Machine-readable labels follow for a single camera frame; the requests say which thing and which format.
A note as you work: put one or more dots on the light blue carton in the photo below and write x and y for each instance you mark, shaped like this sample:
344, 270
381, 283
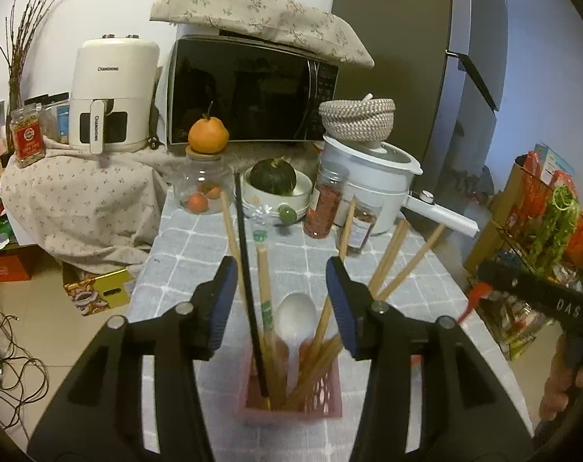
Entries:
556, 159

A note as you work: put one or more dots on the small orange fruit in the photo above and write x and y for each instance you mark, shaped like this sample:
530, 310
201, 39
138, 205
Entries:
197, 202
214, 190

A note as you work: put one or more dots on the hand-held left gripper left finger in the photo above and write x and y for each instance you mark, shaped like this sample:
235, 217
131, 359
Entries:
224, 308

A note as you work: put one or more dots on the floral shelf cover cloth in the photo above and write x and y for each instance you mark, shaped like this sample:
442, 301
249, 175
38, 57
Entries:
79, 192

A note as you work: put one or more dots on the red box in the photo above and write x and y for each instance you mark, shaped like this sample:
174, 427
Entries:
5, 269

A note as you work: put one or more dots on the red-labelled nut jar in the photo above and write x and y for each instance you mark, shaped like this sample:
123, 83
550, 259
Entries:
26, 137

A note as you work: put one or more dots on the donut-print cardboard box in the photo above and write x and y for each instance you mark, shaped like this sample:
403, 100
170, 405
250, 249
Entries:
94, 293

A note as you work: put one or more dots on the pink perforated utensil holder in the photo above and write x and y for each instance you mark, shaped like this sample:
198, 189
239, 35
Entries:
320, 394

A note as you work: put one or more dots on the orange snack packet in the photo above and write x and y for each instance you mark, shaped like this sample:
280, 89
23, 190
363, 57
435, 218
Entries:
582, 236
536, 187

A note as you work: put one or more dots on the short labelled spice jar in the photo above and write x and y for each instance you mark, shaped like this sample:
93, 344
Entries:
366, 228

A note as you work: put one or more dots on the green pumpkin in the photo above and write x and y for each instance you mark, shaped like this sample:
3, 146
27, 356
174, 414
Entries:
272, 175

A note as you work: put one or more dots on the grey checked tablecloth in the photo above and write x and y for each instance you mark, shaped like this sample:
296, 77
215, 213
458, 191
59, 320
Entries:
190, 250

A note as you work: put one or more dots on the white plastic spoon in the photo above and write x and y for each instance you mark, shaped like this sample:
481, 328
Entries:
296, 313

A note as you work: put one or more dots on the large orange fruit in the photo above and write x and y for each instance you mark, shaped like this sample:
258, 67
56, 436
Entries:
207, 134

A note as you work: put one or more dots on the green snack bag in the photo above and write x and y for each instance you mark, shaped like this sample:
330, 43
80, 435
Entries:
556, 221

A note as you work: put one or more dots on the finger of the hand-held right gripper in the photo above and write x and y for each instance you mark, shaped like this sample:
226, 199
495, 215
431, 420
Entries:
503, 276

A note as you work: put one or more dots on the brown cardboard box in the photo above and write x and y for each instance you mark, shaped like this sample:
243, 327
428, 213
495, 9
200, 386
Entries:
498, 211

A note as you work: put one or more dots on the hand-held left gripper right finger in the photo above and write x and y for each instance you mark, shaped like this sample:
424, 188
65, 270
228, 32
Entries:
339, 308

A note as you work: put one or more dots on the floral microwave cover cloth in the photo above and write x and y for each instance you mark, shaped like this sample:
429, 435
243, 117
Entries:
253, 9

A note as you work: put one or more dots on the wooden chopstick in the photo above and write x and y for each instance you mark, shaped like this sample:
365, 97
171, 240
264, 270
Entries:
348, 226
392, 250
229, 226
416, 257

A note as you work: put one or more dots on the black chopstick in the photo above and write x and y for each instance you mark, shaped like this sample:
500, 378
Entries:
252, 288

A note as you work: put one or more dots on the white electric pot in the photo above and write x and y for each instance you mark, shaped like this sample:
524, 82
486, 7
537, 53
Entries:
368, 168

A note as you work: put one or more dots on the glass jar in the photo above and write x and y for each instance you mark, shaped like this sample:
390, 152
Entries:
195, 173

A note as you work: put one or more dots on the tall red spice jar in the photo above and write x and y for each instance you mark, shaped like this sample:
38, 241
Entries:
322, 207

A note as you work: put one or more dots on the person's right hand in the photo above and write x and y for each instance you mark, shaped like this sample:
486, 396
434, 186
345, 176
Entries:
556, 385

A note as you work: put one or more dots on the white ceramic bowl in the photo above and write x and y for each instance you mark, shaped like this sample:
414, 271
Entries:
257, 202

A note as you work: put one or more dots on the plastic-wrapped wooden chopsticks pair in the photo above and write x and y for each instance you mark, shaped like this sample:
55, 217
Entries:
265, 288

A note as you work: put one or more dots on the small green ball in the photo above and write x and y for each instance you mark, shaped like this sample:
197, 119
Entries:
287, 215

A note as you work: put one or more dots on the dried branches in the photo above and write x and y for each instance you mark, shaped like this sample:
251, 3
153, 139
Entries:
19, 57

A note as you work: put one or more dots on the red plastic spoon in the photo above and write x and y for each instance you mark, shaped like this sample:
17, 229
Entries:
474, 301

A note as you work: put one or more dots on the black microwave oven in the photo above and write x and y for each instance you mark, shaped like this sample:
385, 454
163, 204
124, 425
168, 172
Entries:
243, 91

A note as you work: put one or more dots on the white air fryer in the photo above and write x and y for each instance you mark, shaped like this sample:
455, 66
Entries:
113, 77

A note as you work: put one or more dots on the grey refrigerator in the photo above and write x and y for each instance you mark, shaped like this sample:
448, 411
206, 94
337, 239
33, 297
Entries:
406, 57

